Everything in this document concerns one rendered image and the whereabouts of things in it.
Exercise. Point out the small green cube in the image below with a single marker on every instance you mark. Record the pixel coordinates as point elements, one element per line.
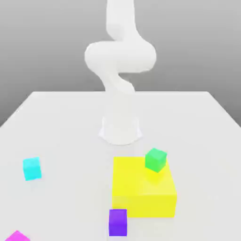
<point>155,160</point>

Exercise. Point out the small purple cube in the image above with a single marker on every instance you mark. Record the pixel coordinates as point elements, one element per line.
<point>117,222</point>

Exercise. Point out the large yellow box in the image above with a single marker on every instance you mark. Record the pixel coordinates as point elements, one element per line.
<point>139,190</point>

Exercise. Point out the small magenta cube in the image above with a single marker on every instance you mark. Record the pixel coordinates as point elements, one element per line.
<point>17,236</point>

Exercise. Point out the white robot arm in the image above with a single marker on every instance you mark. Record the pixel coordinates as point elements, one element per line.
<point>120,56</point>

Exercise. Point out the small cyan cube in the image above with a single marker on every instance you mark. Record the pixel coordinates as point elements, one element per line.
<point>32,168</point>

